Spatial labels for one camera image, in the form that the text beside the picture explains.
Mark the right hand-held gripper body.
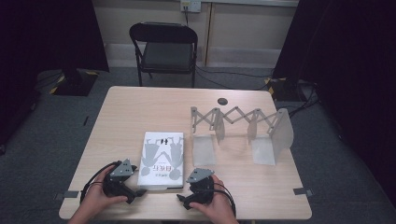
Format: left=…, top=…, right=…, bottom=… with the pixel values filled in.
left=183, top=167, right=216, bottom=211

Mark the person's right hand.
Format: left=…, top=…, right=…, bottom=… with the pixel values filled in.
left=189, top=174, right=239, bottom=224

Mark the black folding chair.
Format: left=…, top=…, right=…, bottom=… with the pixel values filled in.
left=128, top=21, right=199, bottom=89

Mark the white wall socket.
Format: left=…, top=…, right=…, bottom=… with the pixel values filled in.
left=179, top=0, right=203, bottom=14

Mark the white book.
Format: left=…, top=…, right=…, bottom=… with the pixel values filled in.
left=136, top=131, right=186, bottom=191

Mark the grey tape strip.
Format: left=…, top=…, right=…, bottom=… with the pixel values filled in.
left=53, top=189, right=80, bottom=201
left=292, top=187, right=314, bottom=198

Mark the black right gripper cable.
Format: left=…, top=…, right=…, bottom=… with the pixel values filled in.
left=212, top=182, right=237, bottom=218

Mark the dark curtain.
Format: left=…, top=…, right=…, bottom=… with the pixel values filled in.
left=0, top=0, right=110, bottom=147
left=272, top=0, right=396, bottom=199

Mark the black stand base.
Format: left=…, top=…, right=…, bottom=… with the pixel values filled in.
left=264, top=77, right=314, bottom=103
left=49, top=68, right=100, bottom=97

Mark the black floor cable bundle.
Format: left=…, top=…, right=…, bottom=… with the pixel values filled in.
left=288, top=81, right=320, bottom=119

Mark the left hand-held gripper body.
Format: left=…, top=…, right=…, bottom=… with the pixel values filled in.
left=102, top=159, right=138, bottom=205

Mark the person's left hand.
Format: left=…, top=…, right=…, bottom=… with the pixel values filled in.
left=80, top=164, right=129, bottom=219

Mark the white expandable book rack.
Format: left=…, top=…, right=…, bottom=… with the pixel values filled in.
left=190, top=105, right=294, bottom=167

